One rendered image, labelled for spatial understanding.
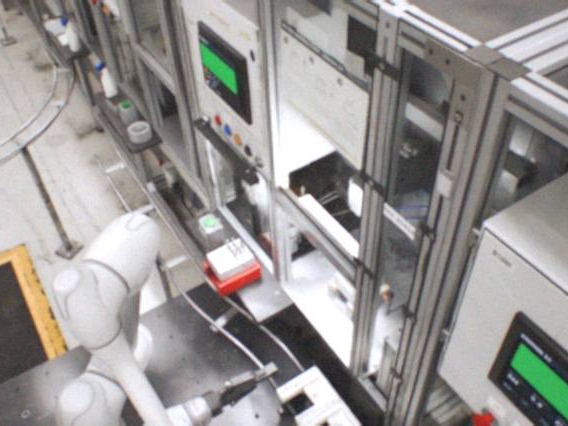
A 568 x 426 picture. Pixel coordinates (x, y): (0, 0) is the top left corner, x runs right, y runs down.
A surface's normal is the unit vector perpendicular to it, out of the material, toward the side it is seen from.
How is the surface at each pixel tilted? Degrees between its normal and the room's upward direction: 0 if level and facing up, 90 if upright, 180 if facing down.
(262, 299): 0
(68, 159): 0
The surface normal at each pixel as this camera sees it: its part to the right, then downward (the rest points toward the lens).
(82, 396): -0.15, -0.62
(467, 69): -0.84, 0.40
